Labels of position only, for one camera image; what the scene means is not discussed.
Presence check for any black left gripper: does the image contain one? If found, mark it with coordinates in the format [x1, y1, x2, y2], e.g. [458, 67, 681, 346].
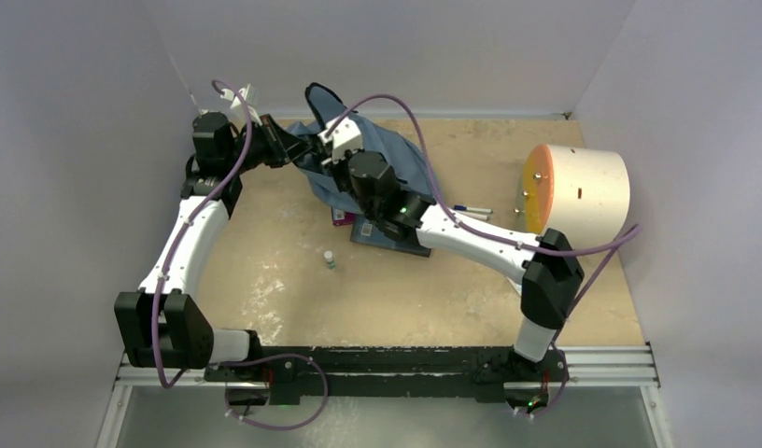
[225, 115, 312, 175]

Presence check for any blue student backpack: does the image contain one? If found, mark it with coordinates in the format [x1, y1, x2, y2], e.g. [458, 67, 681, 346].
[288, 82, 432, 215]

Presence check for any purple activity booklet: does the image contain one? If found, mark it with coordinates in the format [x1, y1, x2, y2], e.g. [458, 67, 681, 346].
[331, 208, 356, 227]

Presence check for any dark blue book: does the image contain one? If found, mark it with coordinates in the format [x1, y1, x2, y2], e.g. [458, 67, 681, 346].
[350, 216, 431, 258]

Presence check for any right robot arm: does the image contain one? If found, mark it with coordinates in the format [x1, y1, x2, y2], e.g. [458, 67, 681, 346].
[322, 150, 585, 380]

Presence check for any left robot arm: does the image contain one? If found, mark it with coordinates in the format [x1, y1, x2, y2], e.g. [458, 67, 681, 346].
[114, 112, 323, 382]

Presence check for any small glue bottle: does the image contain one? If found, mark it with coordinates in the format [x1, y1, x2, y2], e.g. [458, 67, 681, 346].
[323, 250, 336, 270]

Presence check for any blue capped white marker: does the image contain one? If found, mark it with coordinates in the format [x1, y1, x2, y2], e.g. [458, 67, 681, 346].
[452, 204, 493, 215]

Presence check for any light blue white marker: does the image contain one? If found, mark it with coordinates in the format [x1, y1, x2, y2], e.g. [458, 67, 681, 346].
[460, 211, 489, 221]

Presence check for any cream cylinder with orange face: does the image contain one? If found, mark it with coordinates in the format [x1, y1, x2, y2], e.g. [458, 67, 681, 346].
[515, 144, 630, 249]

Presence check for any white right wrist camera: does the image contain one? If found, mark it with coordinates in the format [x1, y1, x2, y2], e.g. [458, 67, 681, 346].
[317, 118, 364, 164]

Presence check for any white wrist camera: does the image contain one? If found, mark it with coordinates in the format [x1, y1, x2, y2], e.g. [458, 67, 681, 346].
[317, 118, 364, 164]
[220, 84, 261, 128]

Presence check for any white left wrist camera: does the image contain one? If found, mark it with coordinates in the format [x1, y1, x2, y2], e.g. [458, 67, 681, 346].
[220, 84, 261, 128]

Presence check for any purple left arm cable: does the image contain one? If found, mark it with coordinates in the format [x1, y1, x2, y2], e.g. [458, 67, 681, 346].
[149, 78, 255, 391]

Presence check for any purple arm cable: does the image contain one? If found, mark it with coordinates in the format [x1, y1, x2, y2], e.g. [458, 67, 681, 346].
[149, 78, 255, 391]
[323, 93, 642, 419]

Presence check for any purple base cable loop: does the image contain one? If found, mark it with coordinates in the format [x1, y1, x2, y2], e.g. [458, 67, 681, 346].
[222, 353, 331, 432]

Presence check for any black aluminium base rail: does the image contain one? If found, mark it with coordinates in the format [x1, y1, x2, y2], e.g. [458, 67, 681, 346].
[112, 343, 659, 410]

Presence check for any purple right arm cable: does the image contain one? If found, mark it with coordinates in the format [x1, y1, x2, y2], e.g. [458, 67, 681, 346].
[323, 93, 642, 419]

